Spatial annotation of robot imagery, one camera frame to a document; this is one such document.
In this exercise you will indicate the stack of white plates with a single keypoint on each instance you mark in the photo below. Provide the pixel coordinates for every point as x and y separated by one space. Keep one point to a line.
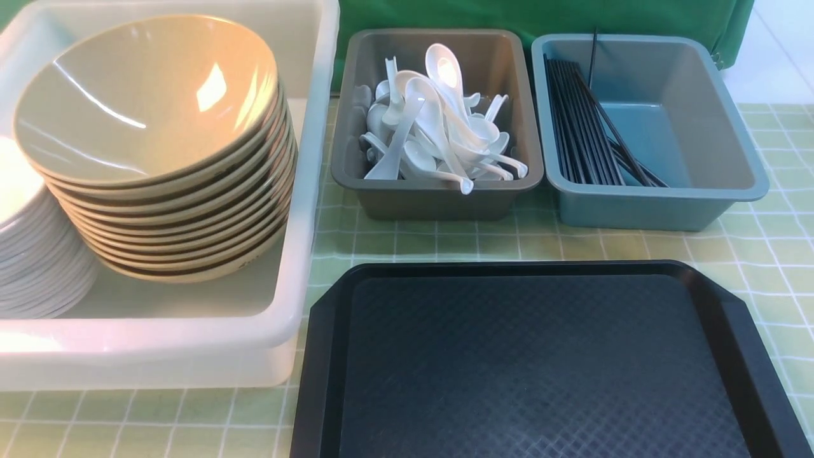
46 268

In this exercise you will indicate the pile of white soup spoons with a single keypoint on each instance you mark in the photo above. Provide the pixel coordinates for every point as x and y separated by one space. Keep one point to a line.
422 126

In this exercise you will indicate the green checkered tablecloth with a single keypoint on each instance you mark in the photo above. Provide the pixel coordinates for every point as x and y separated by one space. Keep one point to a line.
761 251

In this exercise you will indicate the bundle of black chopsticks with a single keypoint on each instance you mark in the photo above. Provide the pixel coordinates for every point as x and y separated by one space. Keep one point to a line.
590 150

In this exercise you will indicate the stack of tan noodle bowls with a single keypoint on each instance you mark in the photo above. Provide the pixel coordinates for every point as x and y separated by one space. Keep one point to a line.
169 143

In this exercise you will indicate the blue chopstick bin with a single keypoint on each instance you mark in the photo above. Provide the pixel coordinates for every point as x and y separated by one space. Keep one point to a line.
670 105

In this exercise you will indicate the green cloth backdrop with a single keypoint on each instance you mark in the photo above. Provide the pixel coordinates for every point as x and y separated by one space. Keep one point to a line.
717 25

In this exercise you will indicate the grey spoon bin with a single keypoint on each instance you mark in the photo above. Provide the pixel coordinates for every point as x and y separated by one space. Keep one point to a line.
493 63

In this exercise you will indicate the large white plastic bin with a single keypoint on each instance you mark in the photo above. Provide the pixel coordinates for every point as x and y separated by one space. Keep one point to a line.
236 331

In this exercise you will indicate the black serving tray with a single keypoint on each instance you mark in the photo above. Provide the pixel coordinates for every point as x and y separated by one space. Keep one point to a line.
646 358

